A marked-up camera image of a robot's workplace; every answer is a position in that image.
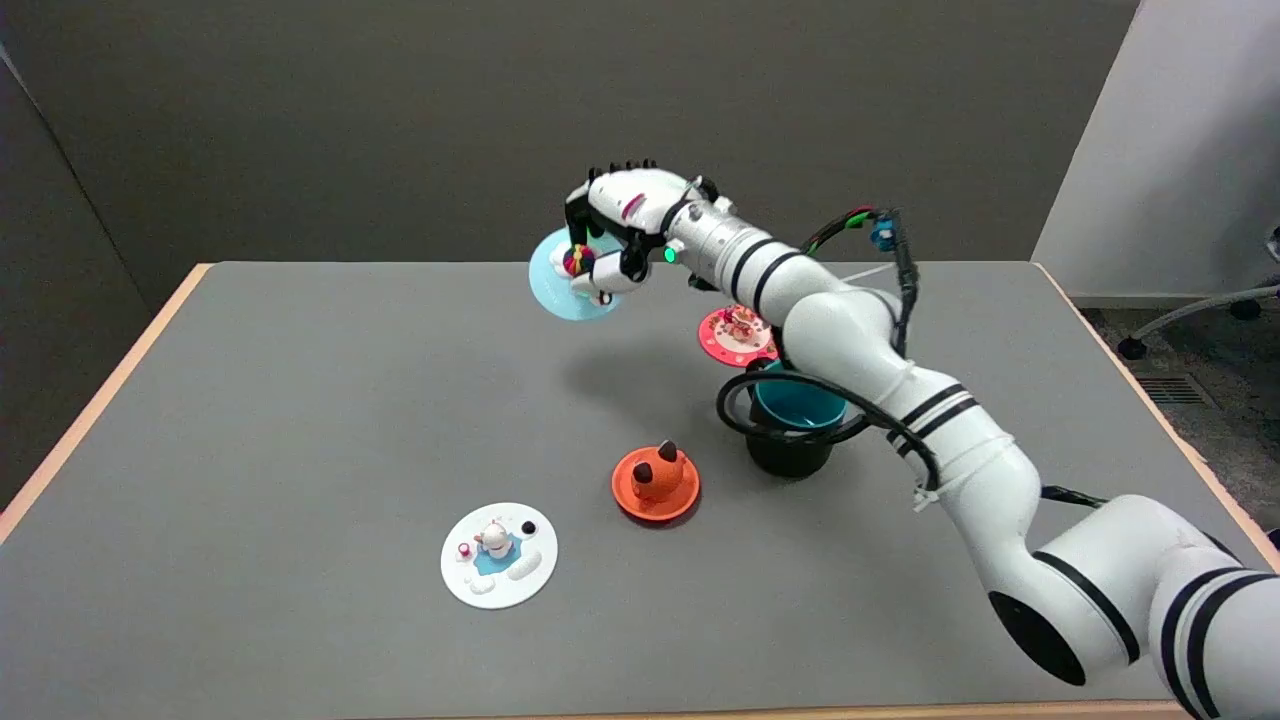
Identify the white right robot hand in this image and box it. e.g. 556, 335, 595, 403
563, 159, 721, 307

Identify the sky blue balloon cup lid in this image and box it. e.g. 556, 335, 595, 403
528, 227, 627, 322

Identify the pink figurine cup lid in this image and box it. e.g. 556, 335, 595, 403
698, 305, 780, 368

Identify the orange fox cup lid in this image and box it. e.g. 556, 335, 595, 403
611, 440, 701, 524

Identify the black cup teal inside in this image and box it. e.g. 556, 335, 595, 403
745, 359, 852, 479

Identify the white cat cup lid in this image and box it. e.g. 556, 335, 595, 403
440, 502, 559, 610

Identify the office chair base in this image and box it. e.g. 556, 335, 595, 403
1117, 225, 1280, 361

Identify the floor vent grille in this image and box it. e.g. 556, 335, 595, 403
1135, 375, 1217, 408

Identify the thick black looped cable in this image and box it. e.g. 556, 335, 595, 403
716, 360, 943, 491

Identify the black cable with coloured wires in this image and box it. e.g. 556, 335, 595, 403
799, 206, 921, 357

